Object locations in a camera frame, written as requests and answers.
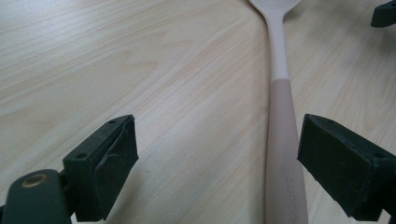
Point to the beige and pink silicone spatula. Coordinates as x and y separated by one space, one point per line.
281 124

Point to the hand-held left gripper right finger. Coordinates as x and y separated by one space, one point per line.
342 165

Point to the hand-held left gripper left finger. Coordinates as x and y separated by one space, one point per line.
99 168

